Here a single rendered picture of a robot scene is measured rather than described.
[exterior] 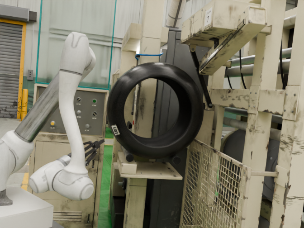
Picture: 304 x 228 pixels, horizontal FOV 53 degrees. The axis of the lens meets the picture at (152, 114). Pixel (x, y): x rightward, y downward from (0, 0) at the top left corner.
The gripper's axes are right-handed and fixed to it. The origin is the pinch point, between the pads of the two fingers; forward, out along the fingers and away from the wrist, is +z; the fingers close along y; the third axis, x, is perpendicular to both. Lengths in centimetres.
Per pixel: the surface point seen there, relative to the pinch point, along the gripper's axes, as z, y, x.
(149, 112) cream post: 59, 3, -9
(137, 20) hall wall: 817, -185, -538
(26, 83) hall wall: 457, -135, -788
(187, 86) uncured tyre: 49, -7, 34
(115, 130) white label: 15.1, -1.1, -0.1
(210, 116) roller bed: 82, 23, 21
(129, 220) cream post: 25, 67, -40
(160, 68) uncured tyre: 42, -22, 27
